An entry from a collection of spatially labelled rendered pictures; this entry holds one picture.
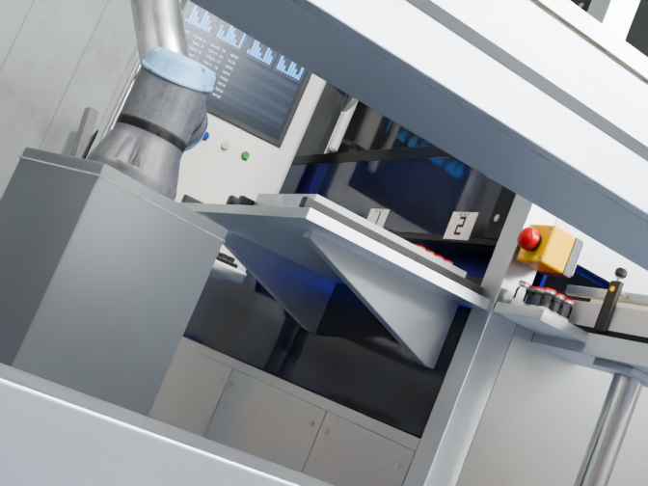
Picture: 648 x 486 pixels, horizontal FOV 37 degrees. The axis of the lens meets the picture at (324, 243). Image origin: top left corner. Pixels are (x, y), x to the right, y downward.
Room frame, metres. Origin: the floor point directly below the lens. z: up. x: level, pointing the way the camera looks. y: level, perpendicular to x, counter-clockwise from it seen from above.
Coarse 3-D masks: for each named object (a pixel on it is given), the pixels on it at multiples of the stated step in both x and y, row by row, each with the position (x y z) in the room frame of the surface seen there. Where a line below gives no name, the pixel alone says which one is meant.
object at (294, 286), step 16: (240, 240) 2.12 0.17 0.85; (240, 256) 2.13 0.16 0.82; (256, 256) 2.14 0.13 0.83; (272, 256) 2.16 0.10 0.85; (256, 272) 2.15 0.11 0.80; (272, 272) 2.17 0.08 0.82; (288, 272) 2.18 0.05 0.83; (304, 272) 2.20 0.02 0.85; (272, 288) 2.17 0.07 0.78; (288, 288) 2.19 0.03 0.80; (304, 288) 2.20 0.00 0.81; (320, 288) 2.22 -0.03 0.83; (288, 304) 2.20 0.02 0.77; (304, 304) 2.21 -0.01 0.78; (320, 304) 2.23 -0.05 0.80; (304, 320) 2.22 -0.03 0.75
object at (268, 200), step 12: (264, 204) 1.78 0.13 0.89; (276, 204) 1.73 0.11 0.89; (288, 204) 1.68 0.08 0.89; (324, 204) 1.60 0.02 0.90; (336, 204) 1.61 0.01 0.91; (348, 216) 1.62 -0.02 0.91; (372, 228) 1.64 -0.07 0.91; (396, 240) 1.67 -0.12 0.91; (420, 252) 1.69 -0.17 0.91; (444, 264) 1.71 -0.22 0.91
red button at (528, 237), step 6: (528, 228) 1.63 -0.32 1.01; (522, 234) 1.63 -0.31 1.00; (528, 234) 1.62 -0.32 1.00; (534, 234) 1.62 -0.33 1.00; (522, 240) 1.63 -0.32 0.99; (528, 240) 1.62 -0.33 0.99; (534, 240) 1.62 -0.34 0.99; (522, 246) 1.63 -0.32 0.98; (528, 246) 1.62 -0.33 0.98; (534, 246) 1.62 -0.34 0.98
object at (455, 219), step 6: (456, 216) 1.89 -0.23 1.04; (462, 216) 1.88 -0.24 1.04; (468, 216) 1.86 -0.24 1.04; (474, 216) 1.84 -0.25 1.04; (450, 222) 1.90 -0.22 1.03; (456, 222) 1.89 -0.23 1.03; (462, 222) 1.87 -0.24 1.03; (468, 222) 1.85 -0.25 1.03; (450, 228) 1.90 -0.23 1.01; (462, 228) 1.86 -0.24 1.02; (468, 228) 1.84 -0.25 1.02; (450, 234) 1.89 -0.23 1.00; (462, 234) 1.85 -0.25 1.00; (468, 234) 1.84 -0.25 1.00
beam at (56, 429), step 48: (0, 384) 0.58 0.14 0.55; (48, 384) 0.65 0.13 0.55; (0, 432) 0.59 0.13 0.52; (48, 432) 0.60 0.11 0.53; (96, 432) 0.61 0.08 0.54; (144, 432) 0.62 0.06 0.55; (0, 480) 0.59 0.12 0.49; (48, 480) 0.60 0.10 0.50; (96, 480) 0.62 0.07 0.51; (144, 480) 0.63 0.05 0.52; (192, 480) 0.64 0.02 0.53; (240, 480) 0.66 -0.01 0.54; (288, 480) 0.67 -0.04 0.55
